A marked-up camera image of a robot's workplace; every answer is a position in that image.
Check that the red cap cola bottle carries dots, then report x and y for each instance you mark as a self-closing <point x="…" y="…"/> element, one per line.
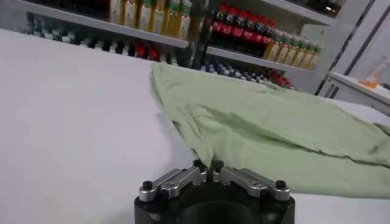
<point x="268" y="39"/>
<point x="250" y="35"/>
<point x="286" y="82"/>
<point x="140" y="51"/>
<point x="229" y="30"/>
<point x="239" y="32"/>
<point x="260" y="38"/>
<point x="276" y="79"/>
<point x="219" y="27"/>
<point x="153" y="54"/>

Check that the plastic cup with orange liquid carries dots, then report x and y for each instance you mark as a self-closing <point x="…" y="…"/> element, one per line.
<point x="370" y="82"/>

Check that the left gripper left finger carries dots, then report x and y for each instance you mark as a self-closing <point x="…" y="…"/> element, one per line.
<point x="170" y="185"/>

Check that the glass beverage cooler cabinet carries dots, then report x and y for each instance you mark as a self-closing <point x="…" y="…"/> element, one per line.
<point x="304" y="18"/>
<point x="199" y="30"/>

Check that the light green shirt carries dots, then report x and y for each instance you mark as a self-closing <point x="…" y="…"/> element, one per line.
<point x="259" y="128"/>

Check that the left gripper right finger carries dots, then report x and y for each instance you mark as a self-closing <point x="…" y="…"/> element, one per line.
<point x="253" y="184"/>

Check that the white side table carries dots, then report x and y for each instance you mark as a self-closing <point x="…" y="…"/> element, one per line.
<point x="350" y="88"/>

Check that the white cooler shelf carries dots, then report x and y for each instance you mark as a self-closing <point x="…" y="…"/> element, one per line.
<point x="259" y="61"/>
<point x="106" y="27"/>

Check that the yellow juice bottle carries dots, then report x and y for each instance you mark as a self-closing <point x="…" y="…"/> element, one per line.
<point x="185" y="22"/>
<point x="129" y="13"/>
<point x="282" y="50"/>
<point x="159" y="18"/>
<point x="115" y="12"/>
<point x="299" y="54"/>
<point x="307" y="57"/>
<point x="272" y="47"/>
<point x="172" y="19"/>
<point x="292" y="52"/>
<point x="314" y="58"/>
<point x="144" y="15"/>

